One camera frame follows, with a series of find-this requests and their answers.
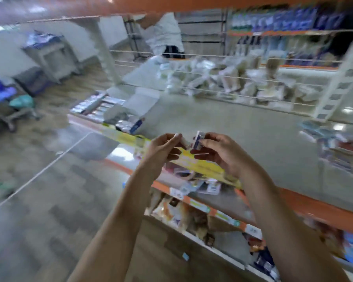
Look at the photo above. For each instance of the person's right hand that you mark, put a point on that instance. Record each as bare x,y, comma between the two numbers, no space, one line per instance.
226,155

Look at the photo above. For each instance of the blue white eraser box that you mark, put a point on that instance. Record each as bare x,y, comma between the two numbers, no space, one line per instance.
135,102

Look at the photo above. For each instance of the box of pink-blue erasers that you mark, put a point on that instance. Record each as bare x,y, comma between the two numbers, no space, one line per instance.
103,108

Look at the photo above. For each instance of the person's left hand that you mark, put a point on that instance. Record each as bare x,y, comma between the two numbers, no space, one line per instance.
159,155

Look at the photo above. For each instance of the row of blue bottles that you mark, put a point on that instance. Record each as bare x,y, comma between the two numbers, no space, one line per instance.
294,32

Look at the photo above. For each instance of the red eraser display box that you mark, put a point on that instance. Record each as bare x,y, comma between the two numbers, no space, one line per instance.
87,104

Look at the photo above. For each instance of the yellow price label strip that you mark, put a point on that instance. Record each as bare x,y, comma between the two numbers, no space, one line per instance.
209,168

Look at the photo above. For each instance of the person's left forearm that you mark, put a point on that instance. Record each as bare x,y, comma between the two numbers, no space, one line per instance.
112,238

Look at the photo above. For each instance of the blue white small box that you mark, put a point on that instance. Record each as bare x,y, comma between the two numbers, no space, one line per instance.
197,141

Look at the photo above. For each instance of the pile of mixed erasers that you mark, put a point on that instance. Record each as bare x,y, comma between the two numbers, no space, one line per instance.
335,146

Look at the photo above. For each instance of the blue paper scrap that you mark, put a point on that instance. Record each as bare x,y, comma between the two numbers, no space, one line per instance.
185,256

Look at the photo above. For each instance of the orange snack packet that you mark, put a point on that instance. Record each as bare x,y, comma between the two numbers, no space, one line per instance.
176,217

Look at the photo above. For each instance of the person's right forearm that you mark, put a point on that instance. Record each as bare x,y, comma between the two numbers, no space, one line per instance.
288,232

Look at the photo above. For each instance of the pile of white packets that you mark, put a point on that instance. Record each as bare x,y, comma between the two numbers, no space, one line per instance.
241,79

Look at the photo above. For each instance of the row of dark snack packets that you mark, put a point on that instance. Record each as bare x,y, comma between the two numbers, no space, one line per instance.
262,258

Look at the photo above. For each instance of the white orange metal shelf unit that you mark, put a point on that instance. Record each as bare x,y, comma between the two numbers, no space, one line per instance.
270,149

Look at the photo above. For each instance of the grey table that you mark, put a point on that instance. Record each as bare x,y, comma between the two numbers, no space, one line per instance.
50,52

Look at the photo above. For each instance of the blue chair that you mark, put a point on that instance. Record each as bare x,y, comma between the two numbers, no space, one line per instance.
6,99

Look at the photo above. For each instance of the green bottle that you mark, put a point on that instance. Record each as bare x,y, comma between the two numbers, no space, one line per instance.
0,189

